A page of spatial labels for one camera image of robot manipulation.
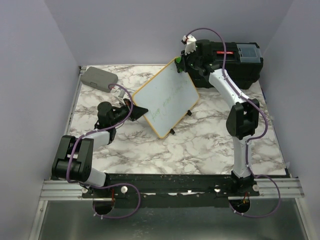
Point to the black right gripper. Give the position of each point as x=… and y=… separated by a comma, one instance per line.
x=184, y=60

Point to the aluminium frame rail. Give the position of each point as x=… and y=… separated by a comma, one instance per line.
x=57, y=190

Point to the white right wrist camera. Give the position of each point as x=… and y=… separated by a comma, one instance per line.
x=189, y=42

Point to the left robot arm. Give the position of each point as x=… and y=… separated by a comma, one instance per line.
x=74, y=156

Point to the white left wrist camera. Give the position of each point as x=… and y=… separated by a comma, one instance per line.
x=118, y=94

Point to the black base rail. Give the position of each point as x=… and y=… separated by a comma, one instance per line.
x=171, y=191

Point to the grey plastic case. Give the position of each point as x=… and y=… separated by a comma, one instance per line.
x=98, y=79

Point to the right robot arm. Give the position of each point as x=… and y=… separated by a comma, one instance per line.
x=242, y=120

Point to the green whiteboard eraser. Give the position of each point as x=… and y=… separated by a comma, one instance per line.
x=177, y=60

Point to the yellow framed whiteboard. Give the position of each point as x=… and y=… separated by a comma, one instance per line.
x=168, y=96

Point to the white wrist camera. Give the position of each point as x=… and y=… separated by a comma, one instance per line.
x=118, y=94
x=189, y=42

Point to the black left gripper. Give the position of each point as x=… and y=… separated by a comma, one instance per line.
x=137, y=112

